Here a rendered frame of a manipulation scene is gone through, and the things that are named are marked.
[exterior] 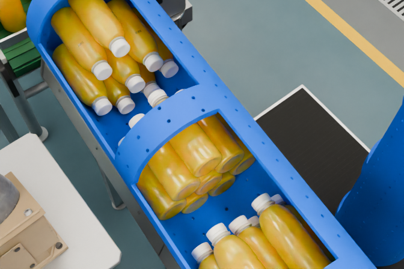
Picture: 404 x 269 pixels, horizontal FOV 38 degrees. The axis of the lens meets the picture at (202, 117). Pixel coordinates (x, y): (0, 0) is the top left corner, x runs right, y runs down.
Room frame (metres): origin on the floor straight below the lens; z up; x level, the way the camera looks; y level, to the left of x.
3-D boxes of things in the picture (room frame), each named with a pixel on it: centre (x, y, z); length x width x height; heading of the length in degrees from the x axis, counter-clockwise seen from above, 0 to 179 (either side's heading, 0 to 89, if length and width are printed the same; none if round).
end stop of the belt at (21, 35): (0.99, 0.35, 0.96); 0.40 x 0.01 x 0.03; 124
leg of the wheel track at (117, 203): (0.83, 0.32, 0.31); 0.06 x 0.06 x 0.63; 34
